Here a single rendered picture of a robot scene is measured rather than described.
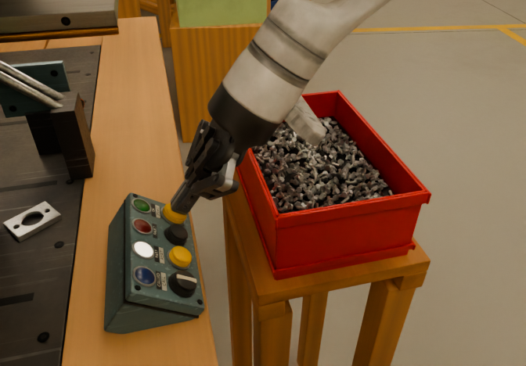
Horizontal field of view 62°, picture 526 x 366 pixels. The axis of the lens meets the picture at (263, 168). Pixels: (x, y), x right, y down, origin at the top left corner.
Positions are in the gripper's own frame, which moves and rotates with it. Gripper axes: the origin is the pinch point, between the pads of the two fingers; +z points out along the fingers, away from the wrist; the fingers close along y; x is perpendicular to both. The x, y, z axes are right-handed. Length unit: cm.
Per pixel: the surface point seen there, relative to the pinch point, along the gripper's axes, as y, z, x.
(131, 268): 9.8, 3.1, -5.2
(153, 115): -30.5, 6.0, 0.5
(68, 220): -5.3, 12.6, -9.0
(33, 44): -78, 24, -21
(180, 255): 7.5, 1.9, -0.4
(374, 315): 1.7, 8.1, 40.0
